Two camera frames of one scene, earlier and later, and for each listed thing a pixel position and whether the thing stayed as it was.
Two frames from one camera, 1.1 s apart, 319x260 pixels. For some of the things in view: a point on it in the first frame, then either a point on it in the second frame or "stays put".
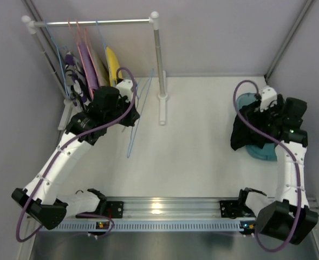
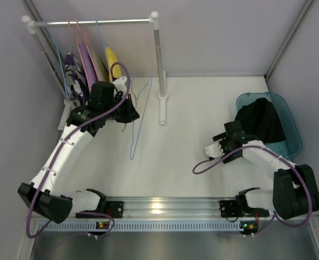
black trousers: [243, 132] stays put
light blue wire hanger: [131, 142] to [131, 156]
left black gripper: [130, 116] stays put
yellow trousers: [114, 67] stays put
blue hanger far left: [60, 58] stays put
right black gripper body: [256, 116] to [230, 144]
